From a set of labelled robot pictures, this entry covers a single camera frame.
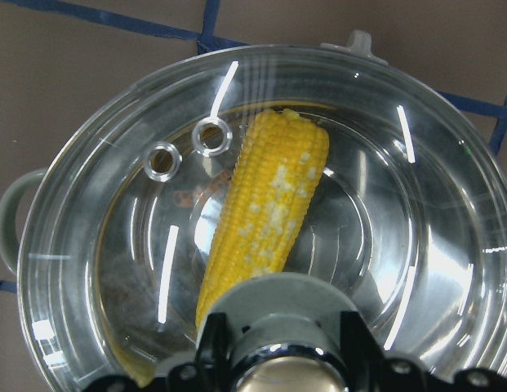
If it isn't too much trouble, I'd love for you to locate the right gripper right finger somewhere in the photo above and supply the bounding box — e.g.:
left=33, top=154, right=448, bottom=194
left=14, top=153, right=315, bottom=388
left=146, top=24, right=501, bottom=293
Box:
left=340, top=310, right=388, bottom=391

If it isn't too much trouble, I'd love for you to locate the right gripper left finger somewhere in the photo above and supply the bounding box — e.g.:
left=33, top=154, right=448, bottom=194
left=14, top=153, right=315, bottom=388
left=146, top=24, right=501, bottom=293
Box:
left=193, top=312, right=229, bottom=391

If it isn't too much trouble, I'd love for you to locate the glass pot lid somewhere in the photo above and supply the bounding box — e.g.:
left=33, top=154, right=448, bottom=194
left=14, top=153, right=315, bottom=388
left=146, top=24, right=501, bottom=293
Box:
left=16, top=43, right=507, bottom=392

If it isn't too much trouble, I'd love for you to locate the yellow corn cob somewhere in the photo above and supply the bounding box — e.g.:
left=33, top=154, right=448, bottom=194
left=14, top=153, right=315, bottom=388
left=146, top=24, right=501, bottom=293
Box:
left=195, top=109, right=330, bottom=327

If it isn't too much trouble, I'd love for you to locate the pale green cooking pot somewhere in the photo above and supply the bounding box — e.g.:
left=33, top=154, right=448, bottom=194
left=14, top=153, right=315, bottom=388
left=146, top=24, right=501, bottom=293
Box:
left=0, top=29, right=507, bottom=392

